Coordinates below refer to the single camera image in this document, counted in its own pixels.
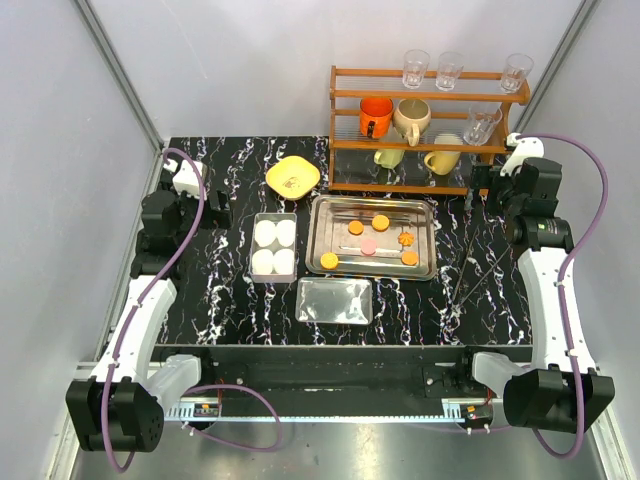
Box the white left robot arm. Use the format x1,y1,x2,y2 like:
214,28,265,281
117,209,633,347
65,190,233,452

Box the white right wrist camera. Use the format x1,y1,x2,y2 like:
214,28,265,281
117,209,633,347
500,132,544,177

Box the clear glass right top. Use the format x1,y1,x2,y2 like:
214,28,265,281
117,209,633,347
500,53,534,94

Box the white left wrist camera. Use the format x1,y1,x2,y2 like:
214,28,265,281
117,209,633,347
163,159,208,198

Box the pink sandwich cookie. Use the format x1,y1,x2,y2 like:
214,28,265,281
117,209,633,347
360,238,377,256

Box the clear glass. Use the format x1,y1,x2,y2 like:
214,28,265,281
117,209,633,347
500,53,534,94
402,49,431,89
435,51,464,91

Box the orange sandwich cookie bottom left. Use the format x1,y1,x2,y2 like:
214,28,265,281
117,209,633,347
320,252,339,270

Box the orange mug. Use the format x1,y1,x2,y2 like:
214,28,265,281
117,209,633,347
359,97,394,140

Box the large steel baking tray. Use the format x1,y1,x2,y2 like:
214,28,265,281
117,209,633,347
305,195,437,281

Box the orange flower cookie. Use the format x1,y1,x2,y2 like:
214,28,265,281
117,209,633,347
397,232,415,247

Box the white cookie box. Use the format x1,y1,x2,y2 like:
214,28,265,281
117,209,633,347
249,212,297,284

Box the yellow mug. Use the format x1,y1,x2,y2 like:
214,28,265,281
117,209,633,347
424,133,463,176

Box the yellow square plate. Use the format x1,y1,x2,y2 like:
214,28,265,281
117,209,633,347
265,155,321,201

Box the orange sandwich cookie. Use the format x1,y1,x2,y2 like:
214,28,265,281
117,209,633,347
320,252,339,270
371,214,390,232

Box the orange sandwich cookie top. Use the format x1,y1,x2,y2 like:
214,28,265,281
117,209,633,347
371,214,390,232

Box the clear glass left top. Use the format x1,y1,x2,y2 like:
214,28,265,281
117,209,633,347
402,49,431,89

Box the metal tongs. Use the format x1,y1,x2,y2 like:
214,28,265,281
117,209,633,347
447,222,509,312

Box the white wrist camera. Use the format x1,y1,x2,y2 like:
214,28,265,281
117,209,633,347
163,159,208,198
500,132,544,177

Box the clear glass middle top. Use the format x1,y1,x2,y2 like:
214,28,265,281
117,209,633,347
435,51,464,91

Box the wooden cup rack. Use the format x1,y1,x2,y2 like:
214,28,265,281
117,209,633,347
328,66,531,195

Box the beige mug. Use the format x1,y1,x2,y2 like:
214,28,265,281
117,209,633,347
392,99,431,147

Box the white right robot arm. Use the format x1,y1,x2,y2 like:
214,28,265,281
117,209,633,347
453,157,615,435

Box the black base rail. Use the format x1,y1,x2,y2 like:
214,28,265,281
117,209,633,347
152,343,534,419

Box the green mug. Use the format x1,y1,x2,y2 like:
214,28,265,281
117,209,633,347
374,149,405,169

